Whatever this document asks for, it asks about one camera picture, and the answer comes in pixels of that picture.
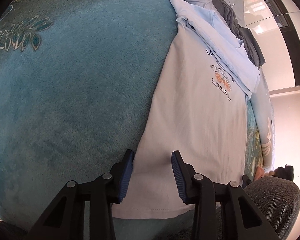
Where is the teal floral plush blanket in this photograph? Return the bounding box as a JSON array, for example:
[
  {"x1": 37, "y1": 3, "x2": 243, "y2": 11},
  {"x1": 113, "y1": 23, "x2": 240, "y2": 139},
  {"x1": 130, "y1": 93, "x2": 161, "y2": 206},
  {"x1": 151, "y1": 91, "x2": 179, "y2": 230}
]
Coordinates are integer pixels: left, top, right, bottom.
[{"x1": 0, "y1": 0, "x2": 263, "y2": 240}]

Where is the light blue daisy quilt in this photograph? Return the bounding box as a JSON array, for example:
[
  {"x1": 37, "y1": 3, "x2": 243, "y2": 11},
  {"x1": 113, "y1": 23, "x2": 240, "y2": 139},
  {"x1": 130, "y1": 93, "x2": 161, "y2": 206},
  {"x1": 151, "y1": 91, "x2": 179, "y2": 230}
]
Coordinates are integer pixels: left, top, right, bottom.
[{"x1": 185, "y1": 0, "x2": 275, "y2": 171}]

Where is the light blue printed t-shirt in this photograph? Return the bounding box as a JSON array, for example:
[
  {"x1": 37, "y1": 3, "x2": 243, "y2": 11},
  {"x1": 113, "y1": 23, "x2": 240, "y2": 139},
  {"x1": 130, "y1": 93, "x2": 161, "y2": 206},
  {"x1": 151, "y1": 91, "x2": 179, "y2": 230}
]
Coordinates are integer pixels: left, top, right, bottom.
[{"x1": 112, "y1": 0, "x2": 260, "y2": 219}]

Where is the dark grey folded garment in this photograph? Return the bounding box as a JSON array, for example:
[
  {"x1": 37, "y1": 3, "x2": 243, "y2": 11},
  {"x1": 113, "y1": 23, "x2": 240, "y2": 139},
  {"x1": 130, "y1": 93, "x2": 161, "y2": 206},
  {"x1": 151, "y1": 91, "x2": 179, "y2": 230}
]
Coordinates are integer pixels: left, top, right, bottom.
[{"x1": 211, "y1": 0, "x2": 266, "y2": 68}]

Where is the person's hand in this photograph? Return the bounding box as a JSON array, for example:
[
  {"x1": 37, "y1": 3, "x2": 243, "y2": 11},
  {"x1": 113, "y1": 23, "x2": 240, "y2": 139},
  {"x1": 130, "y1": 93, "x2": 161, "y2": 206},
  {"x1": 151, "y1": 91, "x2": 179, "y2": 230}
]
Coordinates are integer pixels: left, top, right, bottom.
[{"x1": 254, "y1": 166, "x2": 275, "y2": 181}]

